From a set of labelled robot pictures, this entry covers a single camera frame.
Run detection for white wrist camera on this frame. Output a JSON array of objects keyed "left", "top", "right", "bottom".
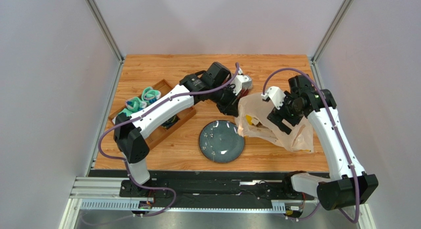
[
  {"left": 231, "top": 68, "right": 252, "bottom": 96},
  {"left": 261, "top": 86, "right": 286, "bottom": 110}
]

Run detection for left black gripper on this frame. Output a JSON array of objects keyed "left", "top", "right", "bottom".
[{"left": 209, "top": 85, "right": 243, "bottom": 118}]

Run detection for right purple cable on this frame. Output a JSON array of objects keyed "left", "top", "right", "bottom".
[{"left": 262, "top": 68, "right": 361, "bottom": 224}]

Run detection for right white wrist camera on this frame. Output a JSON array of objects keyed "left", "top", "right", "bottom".
[{"left": 261, "top": 86, "right": 286, "bottom": 110}]

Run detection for blue ceramic plate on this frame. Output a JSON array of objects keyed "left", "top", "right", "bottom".
[{"left": 198, "top": 120, "right": 245, "bottom": 163}]

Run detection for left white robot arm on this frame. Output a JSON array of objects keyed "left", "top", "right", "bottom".
[{"left": 113, "top": 62, "right": 244, "bottom": 190}]

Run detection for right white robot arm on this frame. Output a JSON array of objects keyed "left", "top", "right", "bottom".
[{"left": 261, "top": 75, "right": 379, "bottom": 210}]

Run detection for translucent plastic bag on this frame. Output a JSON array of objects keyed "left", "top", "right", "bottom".
[{"left": 235, "top": 93, "right": 314, "bottom": 153}]

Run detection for red plaid cloth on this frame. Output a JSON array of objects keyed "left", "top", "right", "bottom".
[{"left": 242, "top": 80, "right": 253, "bottom": 90}]

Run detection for yellow fake fruit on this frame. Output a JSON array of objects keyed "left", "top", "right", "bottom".
[{"left": 245, "top": 115, "right": 260, "bottom": 126}]

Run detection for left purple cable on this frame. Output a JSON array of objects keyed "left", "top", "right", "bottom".
[{"left": 98, "top": 62, "right": 241, "bottom": 218}]

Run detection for purple cable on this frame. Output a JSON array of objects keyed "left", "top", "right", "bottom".
[
  {"left": 98, "top": 62, "right": 241, "bottom": 218},
  {"left": 262, "top": 68, "right": 361, "bottom": 224}
]

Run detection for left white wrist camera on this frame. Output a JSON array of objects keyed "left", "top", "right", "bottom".
[{"left": 231, "top": 68, "right": 252, "bottom": 96}]

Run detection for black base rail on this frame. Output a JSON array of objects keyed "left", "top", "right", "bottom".
[{"left": 88, "top": 170, "right": 318, "bottom": 210}]

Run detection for aluminium frame rail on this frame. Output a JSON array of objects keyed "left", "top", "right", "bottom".
[{"left": 71, "top": 171, "right": 318, "bottom": 214}]

